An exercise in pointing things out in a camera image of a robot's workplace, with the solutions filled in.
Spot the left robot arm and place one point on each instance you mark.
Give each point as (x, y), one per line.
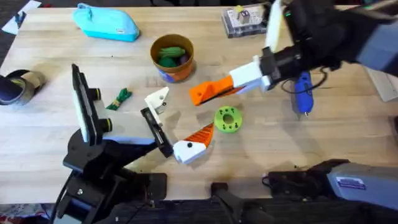
(102, 168)

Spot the green toy vegetable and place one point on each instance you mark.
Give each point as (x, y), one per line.
(119, 99)

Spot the turquoise zip bag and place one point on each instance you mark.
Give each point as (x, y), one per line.
(105, 23)

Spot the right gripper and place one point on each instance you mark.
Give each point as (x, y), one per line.
(320, 34)

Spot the left wrist flat plate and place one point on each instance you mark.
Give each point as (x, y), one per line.
(81, 105)

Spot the right wrist flat plate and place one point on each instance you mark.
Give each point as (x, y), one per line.
(274, 26)

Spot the blue electric screwdriver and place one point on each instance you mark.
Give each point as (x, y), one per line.
(303, 96)

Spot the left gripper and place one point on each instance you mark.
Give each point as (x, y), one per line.
(127, 127)

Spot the brown tub with toys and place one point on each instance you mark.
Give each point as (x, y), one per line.
(172, 59)

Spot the white flat object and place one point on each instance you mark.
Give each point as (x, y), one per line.
(384, 85)

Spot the dark tape roll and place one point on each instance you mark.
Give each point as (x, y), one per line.
(21, 88)

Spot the green disc with holes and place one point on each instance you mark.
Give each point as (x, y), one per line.
(221, 119)

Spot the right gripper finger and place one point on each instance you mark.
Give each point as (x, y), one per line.
(217, 87)

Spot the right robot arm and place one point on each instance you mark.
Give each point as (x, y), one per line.
(367, 183)

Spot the white paper sheet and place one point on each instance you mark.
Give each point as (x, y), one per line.
(21, 15)

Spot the clear plastic box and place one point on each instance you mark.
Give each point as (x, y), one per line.
(242, 23)

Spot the wrist flat plate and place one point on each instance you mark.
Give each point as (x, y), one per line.
(81, 105)
(274, 26)

